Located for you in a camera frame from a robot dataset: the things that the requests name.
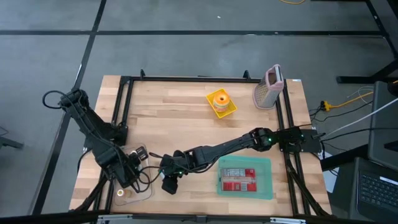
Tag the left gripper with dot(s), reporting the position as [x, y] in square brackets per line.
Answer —
[130, 171]

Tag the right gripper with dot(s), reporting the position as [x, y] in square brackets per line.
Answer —
[171, 168]

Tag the red package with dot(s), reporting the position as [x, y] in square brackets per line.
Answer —
[239, 180]

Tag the teal plastic bin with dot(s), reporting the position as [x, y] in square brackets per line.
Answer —
[264, 180]

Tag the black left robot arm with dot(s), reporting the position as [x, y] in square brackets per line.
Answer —
[93, 124]

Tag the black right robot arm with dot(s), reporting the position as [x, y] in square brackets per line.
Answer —
[230, 144]

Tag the clear plastic container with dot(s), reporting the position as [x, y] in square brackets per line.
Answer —
[136, 199]

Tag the black crossbeam with silver brackets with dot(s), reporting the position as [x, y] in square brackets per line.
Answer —
[199, 218]

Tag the yellow plastic basket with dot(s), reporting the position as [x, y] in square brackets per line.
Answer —
[210, 98]

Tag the grey stand leg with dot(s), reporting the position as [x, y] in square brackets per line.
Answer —
[9, 142]

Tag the dark laptop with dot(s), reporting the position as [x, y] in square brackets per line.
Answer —
[373, 189]

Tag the grey equipment case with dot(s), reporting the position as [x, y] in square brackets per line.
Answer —
[381, 146]

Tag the black aluminium table frame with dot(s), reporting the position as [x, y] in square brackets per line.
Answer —
[199, 79]

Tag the black desk frame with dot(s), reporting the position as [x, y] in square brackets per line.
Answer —
[354, 79]

